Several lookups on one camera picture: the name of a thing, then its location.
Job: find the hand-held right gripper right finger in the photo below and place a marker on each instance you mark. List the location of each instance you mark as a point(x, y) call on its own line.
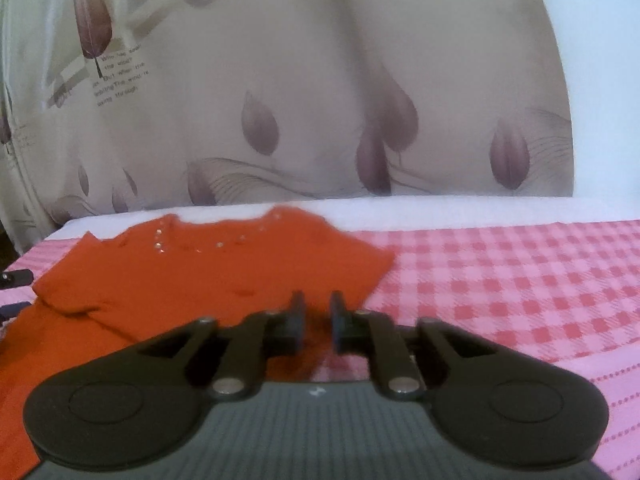
point(338, 321)

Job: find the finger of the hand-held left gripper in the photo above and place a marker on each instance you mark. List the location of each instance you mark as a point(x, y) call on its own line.
point(17, 278)
point(14, 310)

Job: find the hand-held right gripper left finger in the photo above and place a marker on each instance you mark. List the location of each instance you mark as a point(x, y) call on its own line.
point(298, 321)

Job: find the orange knit top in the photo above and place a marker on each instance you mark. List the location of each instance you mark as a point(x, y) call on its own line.
point(200, 270)

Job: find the white bed sheet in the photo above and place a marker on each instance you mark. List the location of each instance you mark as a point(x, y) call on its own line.
point(450, 212)

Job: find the pink checked blanket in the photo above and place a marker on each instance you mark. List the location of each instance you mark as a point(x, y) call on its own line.
point(500, 290)

